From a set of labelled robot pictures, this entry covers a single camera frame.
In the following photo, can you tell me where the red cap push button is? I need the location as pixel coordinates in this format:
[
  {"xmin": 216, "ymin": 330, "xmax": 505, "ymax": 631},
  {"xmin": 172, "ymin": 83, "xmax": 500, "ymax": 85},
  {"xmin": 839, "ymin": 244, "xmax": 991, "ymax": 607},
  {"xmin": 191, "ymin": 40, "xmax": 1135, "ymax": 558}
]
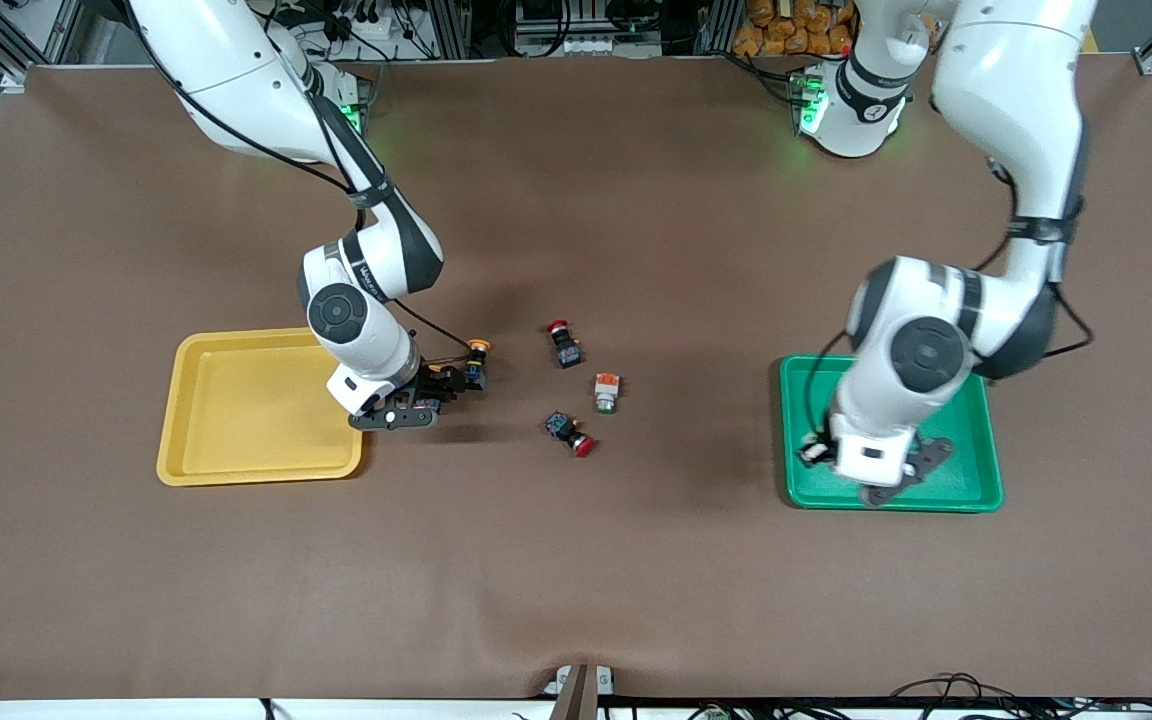
[
  {"xmin": 543, "ymin": 410, "xmax": 596, "ymax": 459},
  {"xmin": 545, "ymin": 319, "xmax": 585, "ymax": 370}
]

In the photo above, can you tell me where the orange lumpy bundle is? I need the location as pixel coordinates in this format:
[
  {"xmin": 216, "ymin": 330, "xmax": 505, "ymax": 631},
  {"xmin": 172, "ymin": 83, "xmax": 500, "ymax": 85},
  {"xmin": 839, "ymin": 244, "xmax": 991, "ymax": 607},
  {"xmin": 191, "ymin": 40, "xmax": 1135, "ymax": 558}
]
[{"xmin": 733, "ymin": 0, "xmax": 862, "ymax": 58}]

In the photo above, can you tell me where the white terminal strip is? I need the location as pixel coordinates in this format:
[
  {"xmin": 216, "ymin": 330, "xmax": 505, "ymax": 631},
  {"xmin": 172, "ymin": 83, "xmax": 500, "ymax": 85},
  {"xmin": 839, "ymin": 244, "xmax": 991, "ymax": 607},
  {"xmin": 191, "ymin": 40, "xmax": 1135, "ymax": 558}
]
[{"xmin": 514, "ymin": 0, "xmax": 665, "ymax": 58}]

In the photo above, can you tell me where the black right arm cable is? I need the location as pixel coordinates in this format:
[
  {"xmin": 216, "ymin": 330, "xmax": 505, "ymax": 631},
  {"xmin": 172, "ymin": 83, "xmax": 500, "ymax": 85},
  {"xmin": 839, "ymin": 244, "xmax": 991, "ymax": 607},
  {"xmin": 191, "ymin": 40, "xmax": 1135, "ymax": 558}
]
[{"xmin": 121, "ymin": 0, "xmax": 477, "ymax": 363}]

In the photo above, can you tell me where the white power strip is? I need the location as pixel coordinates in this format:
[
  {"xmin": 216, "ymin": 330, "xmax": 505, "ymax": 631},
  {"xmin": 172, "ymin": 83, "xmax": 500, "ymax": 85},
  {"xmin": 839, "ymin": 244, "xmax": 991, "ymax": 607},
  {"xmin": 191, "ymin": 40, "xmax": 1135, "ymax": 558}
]
[{"xmin": 331, "ymin": 0, "xmax": 407, "ymax": 46}]

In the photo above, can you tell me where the black cable bundle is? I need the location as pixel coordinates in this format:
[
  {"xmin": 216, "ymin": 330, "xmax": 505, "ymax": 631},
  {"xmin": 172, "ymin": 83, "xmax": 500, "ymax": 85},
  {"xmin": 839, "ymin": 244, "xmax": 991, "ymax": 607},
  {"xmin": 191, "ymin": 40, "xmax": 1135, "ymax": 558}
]
[{"xmin": 891, "ymin": 673, "xmax": 1152, "ymax": 720}]

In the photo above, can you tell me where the yellow plastic tray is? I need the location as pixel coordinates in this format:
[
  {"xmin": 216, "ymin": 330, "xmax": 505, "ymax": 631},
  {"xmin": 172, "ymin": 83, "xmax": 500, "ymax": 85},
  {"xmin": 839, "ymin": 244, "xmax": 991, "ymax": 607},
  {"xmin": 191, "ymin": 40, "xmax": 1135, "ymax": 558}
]
[{"xmin": 156, "ymin": 328, "xmax": 369, "ymax": 488}]

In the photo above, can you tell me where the brown table cover sheet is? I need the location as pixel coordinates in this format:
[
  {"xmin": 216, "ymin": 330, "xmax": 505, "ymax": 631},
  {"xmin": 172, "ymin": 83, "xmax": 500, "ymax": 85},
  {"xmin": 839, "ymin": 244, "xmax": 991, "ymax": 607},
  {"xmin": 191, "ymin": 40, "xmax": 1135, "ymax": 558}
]
[{"xmin": 0, "ymin": 55, "xmax": 1152, "ymax": 701}]

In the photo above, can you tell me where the green plastic tray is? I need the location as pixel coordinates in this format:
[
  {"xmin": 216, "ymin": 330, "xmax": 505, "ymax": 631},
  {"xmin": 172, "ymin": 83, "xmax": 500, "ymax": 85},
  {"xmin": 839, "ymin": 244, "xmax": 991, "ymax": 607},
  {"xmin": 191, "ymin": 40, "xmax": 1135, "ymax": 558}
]
[{"xmin": 779, "ymin": 355, "xmax": 1005, "ymax": 514}]

